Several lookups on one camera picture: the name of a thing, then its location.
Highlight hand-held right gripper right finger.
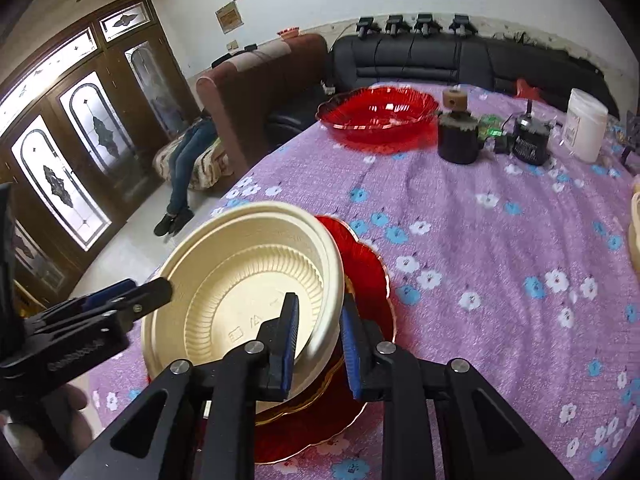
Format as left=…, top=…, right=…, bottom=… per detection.
left=341, top=294, right=576, bottom=480

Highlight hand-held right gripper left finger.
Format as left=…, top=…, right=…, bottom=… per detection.
left=60, top=292, right=301, bottom=480

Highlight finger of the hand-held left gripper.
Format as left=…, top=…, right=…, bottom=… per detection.
left=30, top=277, right=173, bottom=333
left=45, top=280, right=143, bottom=317

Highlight cream plastic bowl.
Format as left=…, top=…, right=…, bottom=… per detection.
left=141, top=201, right=346, bottom=415
left=627, top=175, right=640, bottom=253

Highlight person's left hand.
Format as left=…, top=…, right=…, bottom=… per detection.
left=0, top=382, right=96, bottom=480

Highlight patterned cushion seat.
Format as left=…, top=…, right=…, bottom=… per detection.
left=152, top=137, right=233, bottom=191

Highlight purple floral tablecloth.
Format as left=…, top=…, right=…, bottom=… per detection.
left=90, top=82, right=640, bottom=480

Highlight wooden doors with glass panels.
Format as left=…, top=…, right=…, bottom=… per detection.
left=0, top=0, right=201, bottom=311

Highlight brown armchair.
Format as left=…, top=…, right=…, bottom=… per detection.
left=196, top=34, right=328, bottom=178

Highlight black cylinder with wooden knob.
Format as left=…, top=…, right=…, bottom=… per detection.
left=437, top=87, right=482, bottom=165

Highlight green packet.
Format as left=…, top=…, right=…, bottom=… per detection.
left=477, top=115, right=506, bottom=141

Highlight black labelled motor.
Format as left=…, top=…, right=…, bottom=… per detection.
left=510, top=100, right=551, bottom=165

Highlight black leather sofa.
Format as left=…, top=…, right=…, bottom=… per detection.
left=267, top=35, right=621, bottom=136

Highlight red bag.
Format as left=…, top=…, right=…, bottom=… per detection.
left=515, top=78, right=543, bottom=100

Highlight white plastic jar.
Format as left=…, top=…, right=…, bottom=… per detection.
left=562, top=88, right=609, bottom=163

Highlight small wall poster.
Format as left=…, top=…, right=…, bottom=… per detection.
left=216, top=1, right=245, bottom=31

